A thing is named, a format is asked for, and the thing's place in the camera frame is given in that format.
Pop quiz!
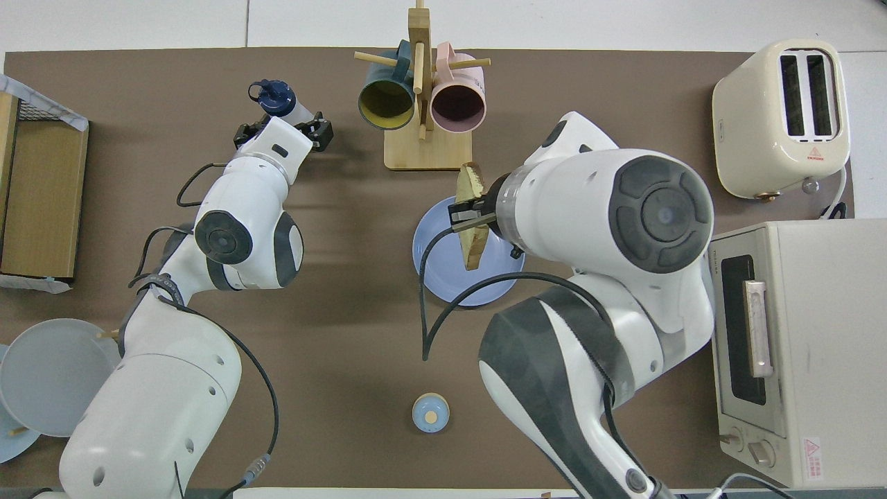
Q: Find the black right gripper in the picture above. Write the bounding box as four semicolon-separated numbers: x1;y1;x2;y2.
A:
302;112;513;240

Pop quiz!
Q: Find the white bottle with navy cap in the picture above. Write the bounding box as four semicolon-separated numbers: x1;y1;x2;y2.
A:
249;79;323;129

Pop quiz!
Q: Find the toasted bread slice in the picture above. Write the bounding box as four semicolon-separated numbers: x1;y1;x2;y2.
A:
455;161;490;271

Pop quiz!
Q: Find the blue round plate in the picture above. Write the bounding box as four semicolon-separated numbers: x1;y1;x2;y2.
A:
412;196;525;308

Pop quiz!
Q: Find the pale grey plate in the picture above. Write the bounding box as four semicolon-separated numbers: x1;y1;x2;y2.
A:
0;318;124;438

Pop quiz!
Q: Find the light blue plate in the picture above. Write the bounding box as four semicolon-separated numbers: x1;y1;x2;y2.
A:
0;343;42;464

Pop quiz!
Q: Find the wooden mug tree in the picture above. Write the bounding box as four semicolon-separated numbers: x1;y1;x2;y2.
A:
353;0;491;171

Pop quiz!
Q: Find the brown table mat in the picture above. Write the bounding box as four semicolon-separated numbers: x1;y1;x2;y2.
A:
0;47;854;489

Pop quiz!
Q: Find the teal mug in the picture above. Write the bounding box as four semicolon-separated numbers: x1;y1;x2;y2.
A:
358;40;416;131

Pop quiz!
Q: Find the pink mug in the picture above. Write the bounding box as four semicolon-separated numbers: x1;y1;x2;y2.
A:
430;42;487;134

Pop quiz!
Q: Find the blue checkered cloth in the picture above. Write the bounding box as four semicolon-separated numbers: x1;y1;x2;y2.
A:
0;73;89;132

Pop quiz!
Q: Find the pale cloth scrap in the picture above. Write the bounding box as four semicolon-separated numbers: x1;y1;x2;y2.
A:
0;273;73;295

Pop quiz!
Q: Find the cream two-slot toaster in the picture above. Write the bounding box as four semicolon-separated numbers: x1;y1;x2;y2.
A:
712;39;852;202

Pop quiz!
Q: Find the white toaster oven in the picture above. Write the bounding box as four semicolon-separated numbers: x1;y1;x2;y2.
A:
703;219;887;489

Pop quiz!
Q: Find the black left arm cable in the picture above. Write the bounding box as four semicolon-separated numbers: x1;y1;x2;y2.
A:
128;163;280;486

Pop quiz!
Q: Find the wooden shelf with wire basket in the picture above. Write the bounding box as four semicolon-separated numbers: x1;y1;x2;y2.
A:
0;90;89;279

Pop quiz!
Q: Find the toaster power cord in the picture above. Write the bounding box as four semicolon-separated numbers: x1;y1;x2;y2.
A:
820;166;850;220

